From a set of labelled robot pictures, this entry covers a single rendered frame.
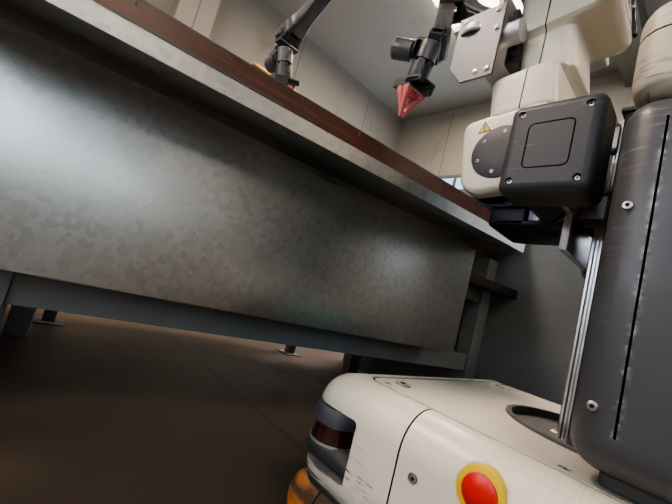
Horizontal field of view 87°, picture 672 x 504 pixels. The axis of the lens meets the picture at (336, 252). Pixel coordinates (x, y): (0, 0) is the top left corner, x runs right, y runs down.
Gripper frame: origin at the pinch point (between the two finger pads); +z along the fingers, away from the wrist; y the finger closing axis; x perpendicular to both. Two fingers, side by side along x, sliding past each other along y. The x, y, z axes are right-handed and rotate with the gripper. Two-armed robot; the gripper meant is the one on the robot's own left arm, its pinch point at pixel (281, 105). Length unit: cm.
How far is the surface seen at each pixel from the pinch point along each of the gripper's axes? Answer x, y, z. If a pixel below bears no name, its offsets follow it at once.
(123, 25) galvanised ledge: 62, 50, 19
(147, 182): 47, 45, 38
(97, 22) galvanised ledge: 62, 53, 19
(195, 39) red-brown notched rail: 42, 37, 8
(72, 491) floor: 55, 54, 87
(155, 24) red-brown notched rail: 42, 44, 7
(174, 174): 47, 41, 35
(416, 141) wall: -263, -326, -102
